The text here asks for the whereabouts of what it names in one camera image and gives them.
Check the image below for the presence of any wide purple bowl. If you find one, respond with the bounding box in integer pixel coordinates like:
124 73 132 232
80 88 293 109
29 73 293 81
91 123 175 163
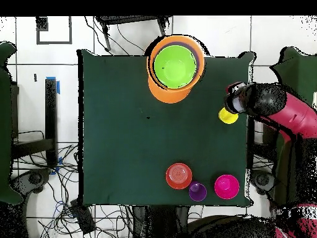
154 40 201 86

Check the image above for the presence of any black beam with blue tape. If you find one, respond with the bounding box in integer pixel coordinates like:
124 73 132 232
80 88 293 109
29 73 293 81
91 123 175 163
11 76 61 169

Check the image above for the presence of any black metal stand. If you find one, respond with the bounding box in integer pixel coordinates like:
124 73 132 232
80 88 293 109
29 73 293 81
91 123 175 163
95 15 172 51

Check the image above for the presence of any black power strip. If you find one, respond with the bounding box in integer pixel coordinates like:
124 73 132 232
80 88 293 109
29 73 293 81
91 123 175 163
69 199 97 235

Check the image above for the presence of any yellow cup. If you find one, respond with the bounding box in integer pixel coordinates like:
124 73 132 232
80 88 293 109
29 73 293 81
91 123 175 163
218 107 239 125

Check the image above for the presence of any dark green tablecloth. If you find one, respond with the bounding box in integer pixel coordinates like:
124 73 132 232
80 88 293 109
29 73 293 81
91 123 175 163
76 48 256 208

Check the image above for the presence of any pink bowl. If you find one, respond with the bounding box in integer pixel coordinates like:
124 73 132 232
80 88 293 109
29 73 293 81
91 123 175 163
214 174 241 200

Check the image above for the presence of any purple cup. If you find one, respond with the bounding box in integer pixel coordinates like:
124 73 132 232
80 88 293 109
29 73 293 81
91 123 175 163
188 180 208 202

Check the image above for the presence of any green bowl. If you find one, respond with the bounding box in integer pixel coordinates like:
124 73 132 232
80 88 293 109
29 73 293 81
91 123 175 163
153 45 198 89

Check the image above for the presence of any bundle of floor cables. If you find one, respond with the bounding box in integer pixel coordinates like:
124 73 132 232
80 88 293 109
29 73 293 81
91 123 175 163
12 130 134 238

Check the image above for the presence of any small red-orange bowl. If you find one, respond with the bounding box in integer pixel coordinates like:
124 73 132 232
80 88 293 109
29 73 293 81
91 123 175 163
165 162 193 190

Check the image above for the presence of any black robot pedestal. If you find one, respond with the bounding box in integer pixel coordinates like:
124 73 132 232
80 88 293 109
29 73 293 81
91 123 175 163
131 205 191 238

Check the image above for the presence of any large orange bowl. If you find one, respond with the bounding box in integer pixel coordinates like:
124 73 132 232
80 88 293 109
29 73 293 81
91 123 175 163
147 79 194 104
146 35 206 93

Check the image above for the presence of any neighbouring green table cloth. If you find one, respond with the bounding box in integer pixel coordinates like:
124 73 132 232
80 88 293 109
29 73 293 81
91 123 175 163
268 46 317 206
0 42 24 205

